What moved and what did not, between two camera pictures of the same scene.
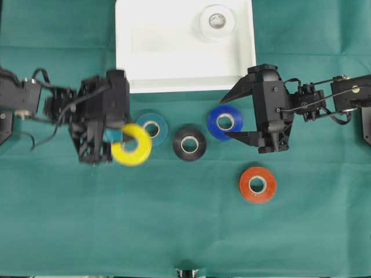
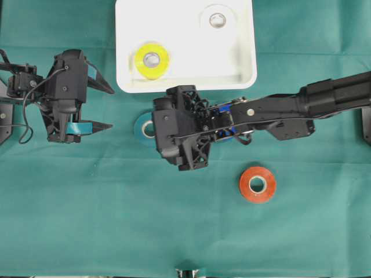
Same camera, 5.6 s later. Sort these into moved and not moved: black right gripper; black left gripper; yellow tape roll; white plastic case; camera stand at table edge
Moved: black left gripper; black right gripper; yellow tape roll
Not moved: white plastic case; camera stand at table edge
